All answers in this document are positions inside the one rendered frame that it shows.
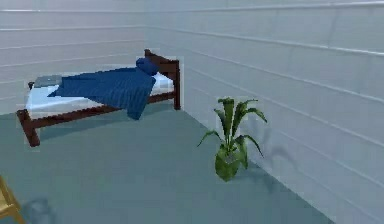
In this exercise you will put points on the yellow wooden chair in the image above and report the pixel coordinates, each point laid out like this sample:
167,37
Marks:
6,203

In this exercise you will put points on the blue blanket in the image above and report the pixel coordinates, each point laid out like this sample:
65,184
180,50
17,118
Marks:
113,87

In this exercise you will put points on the grey flat laptop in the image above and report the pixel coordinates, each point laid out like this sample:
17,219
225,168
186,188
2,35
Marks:
47,81

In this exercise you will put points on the blue pillow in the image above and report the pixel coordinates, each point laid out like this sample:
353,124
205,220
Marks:
147,65

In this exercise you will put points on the dark wooden bed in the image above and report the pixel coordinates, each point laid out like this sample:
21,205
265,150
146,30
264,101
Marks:
73,115

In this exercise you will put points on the green house plant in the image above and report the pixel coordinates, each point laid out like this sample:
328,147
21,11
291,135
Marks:
230,146

